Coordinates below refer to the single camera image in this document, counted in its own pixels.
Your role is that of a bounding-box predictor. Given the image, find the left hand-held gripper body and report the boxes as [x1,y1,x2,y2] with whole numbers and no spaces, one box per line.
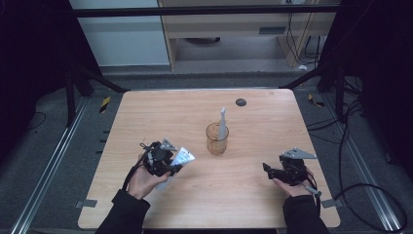
[141,137,179,178]

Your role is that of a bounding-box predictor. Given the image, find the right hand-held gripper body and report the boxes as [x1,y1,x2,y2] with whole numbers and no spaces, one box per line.
[278,147,319,187]

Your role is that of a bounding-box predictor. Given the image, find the white toothpaste tube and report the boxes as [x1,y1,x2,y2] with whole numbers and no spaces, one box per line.
[155,146,197,191]

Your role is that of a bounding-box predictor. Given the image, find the amber transparent cup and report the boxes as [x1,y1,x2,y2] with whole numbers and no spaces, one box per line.
[205,121,231,156]

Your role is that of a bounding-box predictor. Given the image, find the white electric toothbrush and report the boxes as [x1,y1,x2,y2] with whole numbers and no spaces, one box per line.
[217,107,228,141]

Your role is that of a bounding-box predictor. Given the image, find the person's right hand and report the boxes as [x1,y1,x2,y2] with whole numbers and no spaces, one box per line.
[271,176,316,199]

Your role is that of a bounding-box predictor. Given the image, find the person's left hand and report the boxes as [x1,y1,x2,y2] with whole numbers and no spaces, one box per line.
[127,163,171,201]

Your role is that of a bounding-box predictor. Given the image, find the grey tape piece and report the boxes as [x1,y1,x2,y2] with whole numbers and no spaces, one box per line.
[320,198,344,210]
[74,198,98,210]

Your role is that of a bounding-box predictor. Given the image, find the yellow black tape strip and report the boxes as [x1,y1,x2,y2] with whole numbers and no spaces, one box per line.
[307,93,326,108]
[98,96,112,114]

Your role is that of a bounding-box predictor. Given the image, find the black metal stand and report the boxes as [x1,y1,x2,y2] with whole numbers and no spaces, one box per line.
[279,59,347,123]
[63,62,131,129]

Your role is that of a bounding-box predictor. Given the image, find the white cabinet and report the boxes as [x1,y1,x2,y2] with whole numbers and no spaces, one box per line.
[68,0,171,68]

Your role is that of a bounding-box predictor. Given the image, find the dark curtain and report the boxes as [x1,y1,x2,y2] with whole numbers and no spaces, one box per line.
[319,0,413,178]
[0,0,102,160]

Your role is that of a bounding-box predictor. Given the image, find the light wooden desk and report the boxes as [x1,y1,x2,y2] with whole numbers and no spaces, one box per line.
[157,0,339,70]

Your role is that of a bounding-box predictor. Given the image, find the grey cable plug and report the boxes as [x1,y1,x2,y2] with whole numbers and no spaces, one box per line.
[304,183,323,198]

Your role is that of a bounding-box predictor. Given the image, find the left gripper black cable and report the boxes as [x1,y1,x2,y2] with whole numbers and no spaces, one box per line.
[121,141,152,193]

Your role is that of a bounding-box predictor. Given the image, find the aluminium floor rail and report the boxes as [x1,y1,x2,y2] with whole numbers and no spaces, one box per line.
[320,93,403,232]
[10,97,90,234]

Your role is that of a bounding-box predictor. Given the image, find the black floor cable bundle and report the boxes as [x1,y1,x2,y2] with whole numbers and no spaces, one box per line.
[306,76,365,183]

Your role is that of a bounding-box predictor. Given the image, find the black looped cable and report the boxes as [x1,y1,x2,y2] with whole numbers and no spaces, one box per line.
[333,182,409,234]

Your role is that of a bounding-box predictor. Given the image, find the black cables under desk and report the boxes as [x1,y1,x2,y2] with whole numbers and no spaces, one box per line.
[285,13,326,66]

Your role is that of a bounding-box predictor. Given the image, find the thin black floor cable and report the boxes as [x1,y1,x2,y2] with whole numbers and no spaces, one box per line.
[26,111,47,132]

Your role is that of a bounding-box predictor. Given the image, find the black horizontal frame bar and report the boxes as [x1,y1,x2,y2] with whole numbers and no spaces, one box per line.
[69,4,343,19]

